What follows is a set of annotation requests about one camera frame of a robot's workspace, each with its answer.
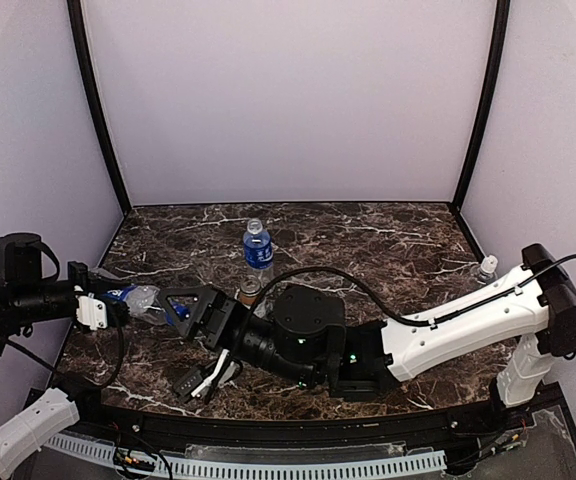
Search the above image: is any black frame post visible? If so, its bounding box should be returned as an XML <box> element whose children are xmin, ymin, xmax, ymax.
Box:
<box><xmin>66</xmin><ymin>0</ymin><xmax>132</xmax><ymax>216</ymax></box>
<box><xmin>451</xmin><ymin>0</ymin><xmax>511</xmax><ymax>212</ymax></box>

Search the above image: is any left black frame post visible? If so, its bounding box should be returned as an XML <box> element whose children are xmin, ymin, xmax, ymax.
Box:
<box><xmin>66</xmin><ymin>0</ymin><xmax>132</xmax><ymax>216</ymax></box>

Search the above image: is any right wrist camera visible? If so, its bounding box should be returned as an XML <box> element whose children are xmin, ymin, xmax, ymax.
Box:
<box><xmin>172</xmin><ymin>350</ymin><xmax>243</xmax><ymax>403</ymax></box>

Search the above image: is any Pepsi label bottle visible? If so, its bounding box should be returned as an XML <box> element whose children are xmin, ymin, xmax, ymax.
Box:
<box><xmin>102</xmin><ymin>285</ymin><xmax>174</xmax><ymax>326</ymax></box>

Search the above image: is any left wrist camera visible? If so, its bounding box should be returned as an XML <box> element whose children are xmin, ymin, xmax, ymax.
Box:
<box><xmin>74</xmin><ymin>286</ymin><xmax>108</xmax><ymax>331</ymax></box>

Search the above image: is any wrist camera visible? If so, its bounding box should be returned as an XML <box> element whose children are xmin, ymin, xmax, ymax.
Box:
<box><xmin>74</xmin><ymin>286</ymin><xmax>108</xmax><ymax>331</ymax></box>
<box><xmin>172</xmin><ymin>350</ymin><xmax>243</xmax><ymax>403</ymax></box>

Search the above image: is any white slotted cable duct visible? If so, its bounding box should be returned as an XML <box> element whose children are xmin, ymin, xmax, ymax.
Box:
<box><xmin>42</xmin><ymin>433</ymin><xmax>448</xmax><ymax>479</ymax></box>

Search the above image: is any black front rail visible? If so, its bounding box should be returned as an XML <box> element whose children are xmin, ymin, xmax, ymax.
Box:
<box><xmin>70</xmin><ymin>400</ymin><xmax>513</xmax><ymax>451</ymax></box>

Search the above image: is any green cap coffee bottle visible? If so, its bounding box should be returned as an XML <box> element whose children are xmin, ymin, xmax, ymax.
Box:
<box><xmin>239</xmin><ymin>275</ymin><xmax>262</xmax><ymax>307</ymax></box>

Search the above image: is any right black frame post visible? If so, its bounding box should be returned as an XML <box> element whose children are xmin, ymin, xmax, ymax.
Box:
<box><xmin>451</xmin><ymin>0</ymin><xmax>511</xmax><ymax>212</ymax></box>

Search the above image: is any blue label water bottle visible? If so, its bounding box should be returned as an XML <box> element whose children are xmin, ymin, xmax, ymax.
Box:
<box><xmin>243</xmin><ymin>218</ymin><xmax>274</xmax><ymax>286</ymax></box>

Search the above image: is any clear white cap bottle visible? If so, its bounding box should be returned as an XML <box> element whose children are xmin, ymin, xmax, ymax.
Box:
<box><xmin>474</xmin><ymin>255</ymin><xmax>498</xmax><ymax>284</ymax></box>

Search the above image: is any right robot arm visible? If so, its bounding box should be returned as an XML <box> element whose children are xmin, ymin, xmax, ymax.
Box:
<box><xmin>157</xmin><ymin>244</ymin><xmax>576</xmax><ymax>409</ymax></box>

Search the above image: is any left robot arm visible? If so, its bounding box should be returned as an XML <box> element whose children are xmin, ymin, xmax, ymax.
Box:
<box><xmin>0</xmin><ymin>233</ymin><xmax>128</xmax><ymax>479</ymax></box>

